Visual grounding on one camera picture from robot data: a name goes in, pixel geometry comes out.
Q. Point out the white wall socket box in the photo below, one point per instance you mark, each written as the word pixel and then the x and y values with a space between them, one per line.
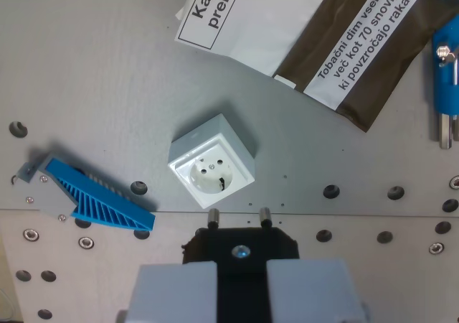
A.
pixel 211 165

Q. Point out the blue hex key holder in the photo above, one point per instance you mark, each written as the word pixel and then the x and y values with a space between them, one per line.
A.
pixel 445 89

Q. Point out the black plug with metal pins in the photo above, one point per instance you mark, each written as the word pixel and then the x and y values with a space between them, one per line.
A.
pixel 247 240

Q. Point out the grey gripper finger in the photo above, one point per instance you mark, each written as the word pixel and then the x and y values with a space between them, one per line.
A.
pixel 172 294
pixel 308 294

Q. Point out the brown white tobacco pouch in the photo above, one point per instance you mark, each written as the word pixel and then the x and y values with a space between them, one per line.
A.
pixel 322 25

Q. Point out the blue ribbed wedge part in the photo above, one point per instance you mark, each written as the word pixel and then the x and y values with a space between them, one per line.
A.
pixel 104 202

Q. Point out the silver socket head bolt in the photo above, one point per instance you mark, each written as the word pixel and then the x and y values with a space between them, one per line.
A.
pixel 86 243
pixel 436 248
pixel 31 234
pixel 455 182

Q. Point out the grey bracket with screws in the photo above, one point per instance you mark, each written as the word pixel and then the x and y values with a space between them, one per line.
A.
pixel 43 195

